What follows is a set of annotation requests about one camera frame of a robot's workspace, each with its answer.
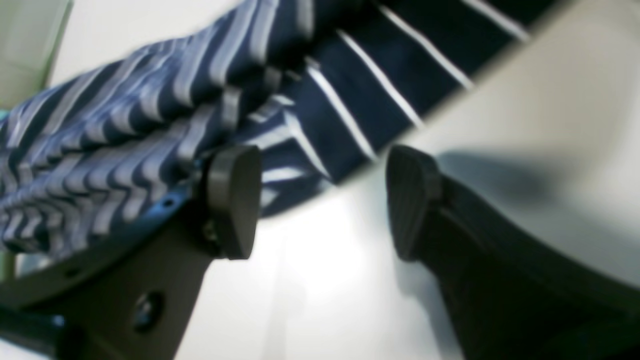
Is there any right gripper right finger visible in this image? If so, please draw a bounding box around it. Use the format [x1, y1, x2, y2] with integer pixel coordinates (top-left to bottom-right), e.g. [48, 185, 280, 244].
[386, 145, 640, 360]

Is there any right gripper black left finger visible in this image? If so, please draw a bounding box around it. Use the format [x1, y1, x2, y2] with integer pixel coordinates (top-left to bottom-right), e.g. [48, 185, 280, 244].
[0, 145, 262, 360]

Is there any navy white striped t-shirt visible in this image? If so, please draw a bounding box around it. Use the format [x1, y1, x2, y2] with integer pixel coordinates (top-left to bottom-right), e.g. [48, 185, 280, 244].
[0, 0, 556, 260]

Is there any green white bin right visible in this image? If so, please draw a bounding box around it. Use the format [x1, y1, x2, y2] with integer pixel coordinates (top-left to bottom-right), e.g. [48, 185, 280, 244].
[0, 0, 74, 110]

